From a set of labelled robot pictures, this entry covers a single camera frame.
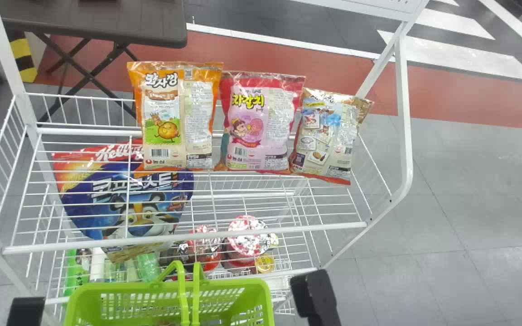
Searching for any red pink snack packet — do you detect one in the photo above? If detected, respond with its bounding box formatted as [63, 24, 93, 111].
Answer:
[215, 70, 306, 175]

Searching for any gold snack packet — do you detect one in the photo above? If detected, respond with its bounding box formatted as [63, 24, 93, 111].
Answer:
[289, 87, 374, 186]

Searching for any red noodle cup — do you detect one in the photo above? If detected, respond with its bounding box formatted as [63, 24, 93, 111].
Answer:
[224, 215, 280, 273]
[176, 225, 223, 273]

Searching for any orange snack packet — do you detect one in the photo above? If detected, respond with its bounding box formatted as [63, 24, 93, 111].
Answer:
[126, 61, 224, 172]

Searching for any yellow can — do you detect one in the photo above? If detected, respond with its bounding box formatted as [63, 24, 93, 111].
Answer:
[255, 254, 276, 274]

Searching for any blue cereal bag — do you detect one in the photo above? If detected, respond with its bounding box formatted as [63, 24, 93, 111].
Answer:
[51, 138, 195, 264]

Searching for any green bottle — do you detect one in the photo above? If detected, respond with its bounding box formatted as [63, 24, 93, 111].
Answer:
[133, 253, 162, 283]
[63, 249, 90, 297]

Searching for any white bottle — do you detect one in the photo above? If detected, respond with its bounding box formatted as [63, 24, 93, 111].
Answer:
[89, 247, 107, 282]

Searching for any dark side table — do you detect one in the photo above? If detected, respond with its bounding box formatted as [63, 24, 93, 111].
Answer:
[0, 0, 189, 124]

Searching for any green basket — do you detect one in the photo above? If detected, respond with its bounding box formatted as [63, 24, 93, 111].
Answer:
[63, 260, 276, 326]

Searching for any white wire rack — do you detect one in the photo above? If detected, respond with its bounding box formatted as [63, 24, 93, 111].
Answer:
[0, 0, 430, 326]

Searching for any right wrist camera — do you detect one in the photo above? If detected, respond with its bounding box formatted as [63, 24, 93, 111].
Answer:
[289, 269, 343, 326]

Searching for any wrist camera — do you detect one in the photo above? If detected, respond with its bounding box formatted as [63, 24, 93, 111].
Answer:
[6, 296, 47, 326]
[289, 269, 343, 326]

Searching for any yellow black striped post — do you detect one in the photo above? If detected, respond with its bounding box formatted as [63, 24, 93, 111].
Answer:
[9, 30, 39, 83]

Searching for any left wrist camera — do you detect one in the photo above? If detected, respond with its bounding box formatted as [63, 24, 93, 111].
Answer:
[6, 296, 47, 326]

